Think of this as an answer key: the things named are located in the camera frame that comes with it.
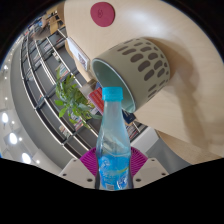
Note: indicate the green-grey patterned mug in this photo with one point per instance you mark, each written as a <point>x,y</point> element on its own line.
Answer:
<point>141,66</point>

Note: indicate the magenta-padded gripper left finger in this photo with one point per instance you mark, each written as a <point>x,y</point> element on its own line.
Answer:
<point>78,173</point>

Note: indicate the grey bookshelf unit with books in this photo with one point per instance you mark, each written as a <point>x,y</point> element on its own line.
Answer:
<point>40,86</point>

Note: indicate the flat round red coaster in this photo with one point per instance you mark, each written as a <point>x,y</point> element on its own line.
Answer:
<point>102,14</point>

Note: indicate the red book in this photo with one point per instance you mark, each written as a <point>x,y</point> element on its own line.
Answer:
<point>96,100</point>

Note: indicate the round ceiling lights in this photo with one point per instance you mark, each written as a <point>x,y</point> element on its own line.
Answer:
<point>13,138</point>

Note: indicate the clear bottle with blue cap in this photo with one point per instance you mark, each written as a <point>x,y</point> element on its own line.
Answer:
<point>112,146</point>

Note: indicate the round-backed wooden chair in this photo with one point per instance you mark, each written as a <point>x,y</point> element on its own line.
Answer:
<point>186,150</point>

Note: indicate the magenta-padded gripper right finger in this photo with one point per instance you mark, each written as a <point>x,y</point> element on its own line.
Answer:
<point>150,171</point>

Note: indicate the large green potted plant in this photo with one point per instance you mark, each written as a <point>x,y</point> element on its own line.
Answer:
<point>71,100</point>

